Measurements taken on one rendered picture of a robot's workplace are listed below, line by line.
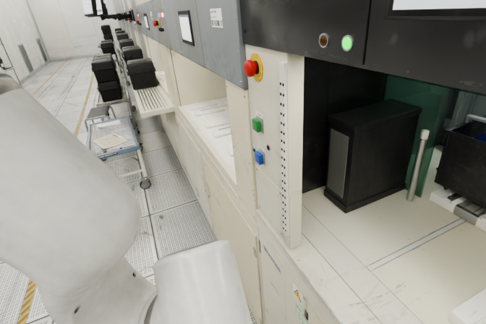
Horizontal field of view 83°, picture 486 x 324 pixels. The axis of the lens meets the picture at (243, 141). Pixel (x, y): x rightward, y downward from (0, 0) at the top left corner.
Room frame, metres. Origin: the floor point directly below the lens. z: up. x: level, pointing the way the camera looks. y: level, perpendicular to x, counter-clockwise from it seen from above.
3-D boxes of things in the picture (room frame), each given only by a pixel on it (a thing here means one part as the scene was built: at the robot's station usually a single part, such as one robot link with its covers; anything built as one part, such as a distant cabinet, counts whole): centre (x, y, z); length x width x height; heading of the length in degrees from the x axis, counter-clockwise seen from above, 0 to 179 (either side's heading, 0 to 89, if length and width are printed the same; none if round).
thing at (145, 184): (2.52, 1.27, 0.24); 0.97 x 0.52 x 0.48; 24
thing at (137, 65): (2.93, 0.98, 0.93); 0.30 x 0.28 x 0.26; 18
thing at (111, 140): (2.34, 1.23, 0.47); 0.31 x 0.23 x 0.02; 43
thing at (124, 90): (4.09, 1.87, 0.24); 0.94 x 0.53 x 0.48; 21
